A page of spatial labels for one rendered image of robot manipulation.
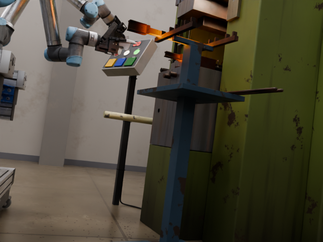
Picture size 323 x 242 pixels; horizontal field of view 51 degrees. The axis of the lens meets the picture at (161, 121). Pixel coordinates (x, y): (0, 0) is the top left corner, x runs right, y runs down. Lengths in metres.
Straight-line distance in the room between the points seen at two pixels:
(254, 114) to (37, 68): 3.62
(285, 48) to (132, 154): 3.42
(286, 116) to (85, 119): 3.40
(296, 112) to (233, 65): 0.40
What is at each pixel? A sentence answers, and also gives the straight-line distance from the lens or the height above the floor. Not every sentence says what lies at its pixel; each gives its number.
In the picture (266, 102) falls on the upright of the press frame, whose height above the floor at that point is 0.75.
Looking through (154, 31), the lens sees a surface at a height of 0.98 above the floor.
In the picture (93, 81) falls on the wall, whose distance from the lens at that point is 4.82.
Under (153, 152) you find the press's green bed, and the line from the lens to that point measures 2.01.
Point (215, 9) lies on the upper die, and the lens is 2.13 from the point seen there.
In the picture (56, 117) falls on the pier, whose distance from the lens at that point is 4.48.
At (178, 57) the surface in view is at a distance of 2.01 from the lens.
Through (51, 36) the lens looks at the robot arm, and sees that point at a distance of 1.85.
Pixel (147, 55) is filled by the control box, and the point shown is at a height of 1.07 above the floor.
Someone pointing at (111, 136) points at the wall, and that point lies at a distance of 4.81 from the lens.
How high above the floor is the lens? 0.51
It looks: 3 degrees up
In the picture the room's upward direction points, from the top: 7 degrees clockwise
